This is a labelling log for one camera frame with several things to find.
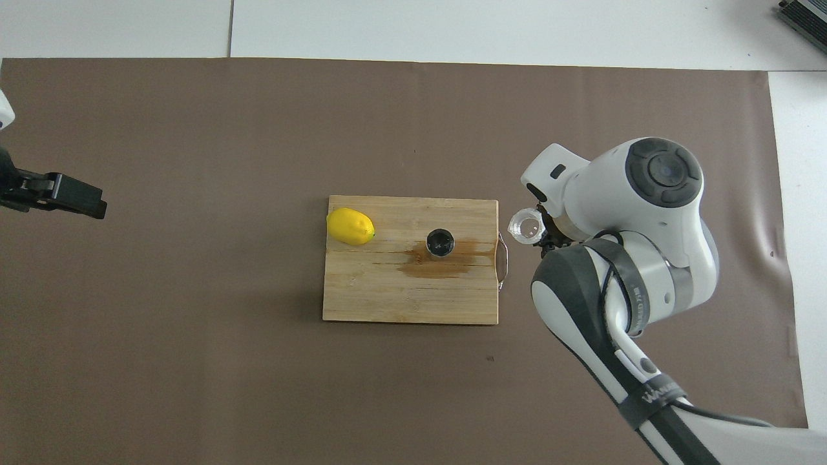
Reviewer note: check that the brown paper table mat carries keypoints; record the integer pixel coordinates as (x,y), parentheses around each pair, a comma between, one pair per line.
(194,129)

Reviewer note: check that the grey finned metal device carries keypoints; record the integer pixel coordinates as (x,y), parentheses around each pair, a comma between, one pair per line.
(811,16)

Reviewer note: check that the clear faceted glass cup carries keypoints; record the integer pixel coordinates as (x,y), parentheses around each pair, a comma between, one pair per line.
(524,227)

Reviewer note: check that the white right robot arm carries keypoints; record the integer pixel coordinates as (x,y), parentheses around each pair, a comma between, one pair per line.
(646,206)

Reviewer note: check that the steel double jigger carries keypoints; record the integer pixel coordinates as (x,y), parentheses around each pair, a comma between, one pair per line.
(440,243)

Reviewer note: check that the yellow lemon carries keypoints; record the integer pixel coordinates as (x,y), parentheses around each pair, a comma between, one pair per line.
(349,226)

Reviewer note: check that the wooden cutting board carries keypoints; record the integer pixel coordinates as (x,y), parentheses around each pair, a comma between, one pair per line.
(387,290)

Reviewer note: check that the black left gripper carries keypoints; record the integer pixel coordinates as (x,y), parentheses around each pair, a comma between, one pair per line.
(10,190)

